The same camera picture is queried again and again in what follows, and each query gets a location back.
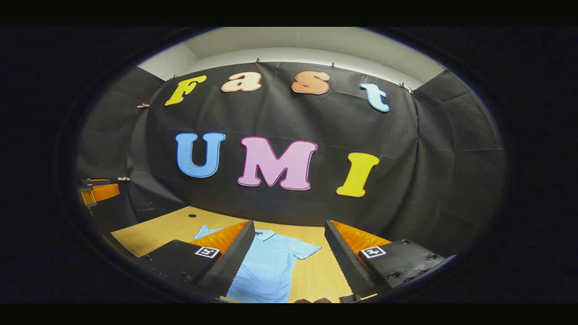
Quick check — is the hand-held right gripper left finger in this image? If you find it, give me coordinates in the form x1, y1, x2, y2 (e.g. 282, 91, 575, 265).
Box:
137, 220, 256, 297

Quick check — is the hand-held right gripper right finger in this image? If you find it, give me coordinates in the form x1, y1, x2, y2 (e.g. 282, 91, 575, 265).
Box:
324, 219, 457, 297

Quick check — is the light blue T-shirt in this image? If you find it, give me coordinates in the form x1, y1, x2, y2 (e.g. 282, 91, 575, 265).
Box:
194, 224, 322, 303

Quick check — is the black backdrop cloth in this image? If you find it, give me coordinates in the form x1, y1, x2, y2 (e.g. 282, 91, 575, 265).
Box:
75, 61, 505, 258

